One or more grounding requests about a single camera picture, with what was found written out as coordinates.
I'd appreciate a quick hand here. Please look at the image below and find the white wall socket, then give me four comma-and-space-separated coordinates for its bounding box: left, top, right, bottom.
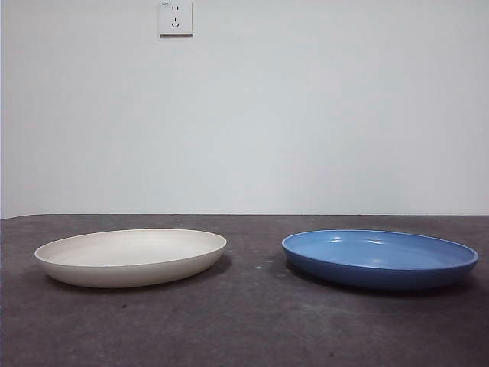
159, 1, 194, 38

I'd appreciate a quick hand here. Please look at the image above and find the white round plate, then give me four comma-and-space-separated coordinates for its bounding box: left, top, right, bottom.
34, 228, 228, 289

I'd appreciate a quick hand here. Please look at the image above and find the blue round plate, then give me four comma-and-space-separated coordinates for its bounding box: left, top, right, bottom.
281, 229, 481, 291

